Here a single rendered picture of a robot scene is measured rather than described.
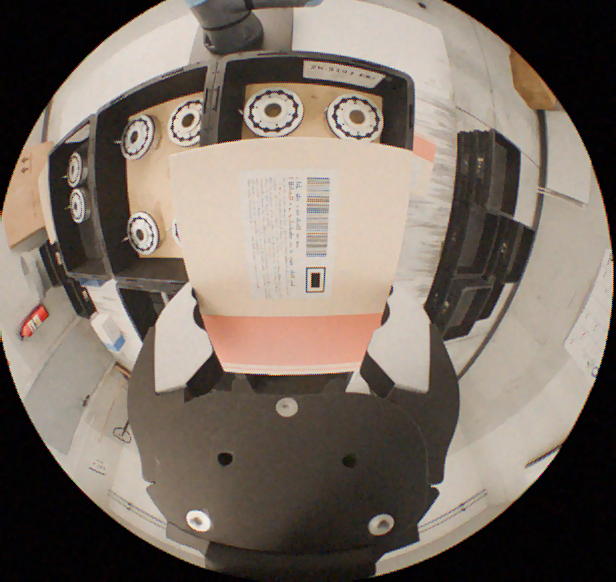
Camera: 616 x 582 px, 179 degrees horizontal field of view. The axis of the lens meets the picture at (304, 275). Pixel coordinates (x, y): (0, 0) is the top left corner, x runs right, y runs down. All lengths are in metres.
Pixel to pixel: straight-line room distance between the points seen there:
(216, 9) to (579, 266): 3.03
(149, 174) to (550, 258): 3.21
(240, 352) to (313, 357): 0.05
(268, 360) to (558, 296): 2.92
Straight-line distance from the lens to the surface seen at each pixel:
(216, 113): 0.32
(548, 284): 2.97
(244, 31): 0.58
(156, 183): 0.49
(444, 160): 0.68
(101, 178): 0.52
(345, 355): 0.15
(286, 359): 0.15
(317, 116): 0.40
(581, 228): 2.89
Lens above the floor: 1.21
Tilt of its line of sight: 61 degrees down
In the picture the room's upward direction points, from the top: 176 degrees clockwise
